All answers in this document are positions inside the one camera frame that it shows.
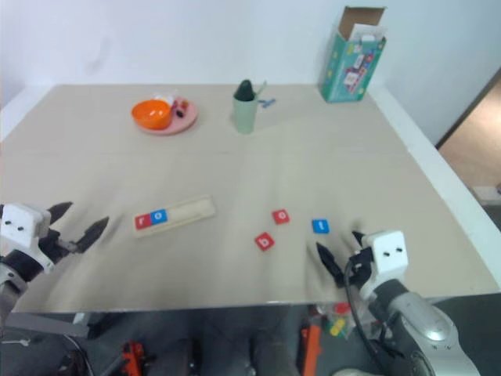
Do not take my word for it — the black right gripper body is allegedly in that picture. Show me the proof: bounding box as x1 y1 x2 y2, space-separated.
345 246 377 287

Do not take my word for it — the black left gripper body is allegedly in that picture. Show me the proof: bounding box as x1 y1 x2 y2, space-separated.
37 229 81 266

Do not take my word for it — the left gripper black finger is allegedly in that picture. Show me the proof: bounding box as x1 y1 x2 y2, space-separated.
46 201 74 228
72 215 110 255

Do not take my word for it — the clear container of colourful items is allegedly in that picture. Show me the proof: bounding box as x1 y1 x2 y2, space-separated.
319 301 354 340

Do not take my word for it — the wooden letter tray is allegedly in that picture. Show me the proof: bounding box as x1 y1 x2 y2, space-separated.
132 194 217 239

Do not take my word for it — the orange clamp tool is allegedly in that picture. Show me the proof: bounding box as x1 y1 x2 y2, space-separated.
120 341 154 376
300 324 323 376

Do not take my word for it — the orange plastic bowl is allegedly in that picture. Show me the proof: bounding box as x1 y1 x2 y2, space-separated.
131 99 173 131

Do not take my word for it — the pink round plate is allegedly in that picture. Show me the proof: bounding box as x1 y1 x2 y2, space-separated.
135 97 200 136

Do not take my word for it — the white crumpled packet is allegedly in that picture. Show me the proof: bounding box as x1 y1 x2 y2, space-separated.
153 90 179 105

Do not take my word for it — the teal printed cardboard box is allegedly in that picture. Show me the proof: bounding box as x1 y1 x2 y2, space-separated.
317 5 388 104

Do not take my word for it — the pale green cup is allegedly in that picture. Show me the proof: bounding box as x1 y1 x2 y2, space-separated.
232 94 259 136

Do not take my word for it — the dark green toy vegetable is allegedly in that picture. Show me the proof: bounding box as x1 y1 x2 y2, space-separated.
233 79 256 103

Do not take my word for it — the white card insert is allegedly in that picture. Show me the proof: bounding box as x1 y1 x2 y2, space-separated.
348 23 389 45

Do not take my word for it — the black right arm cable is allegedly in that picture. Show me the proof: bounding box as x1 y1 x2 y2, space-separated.
343 261 396 376

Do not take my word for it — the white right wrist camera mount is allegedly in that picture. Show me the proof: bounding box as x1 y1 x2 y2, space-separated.
358 230 410 302

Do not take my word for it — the grey metal frame bar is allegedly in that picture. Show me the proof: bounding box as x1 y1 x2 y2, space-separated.
5 312 92 338

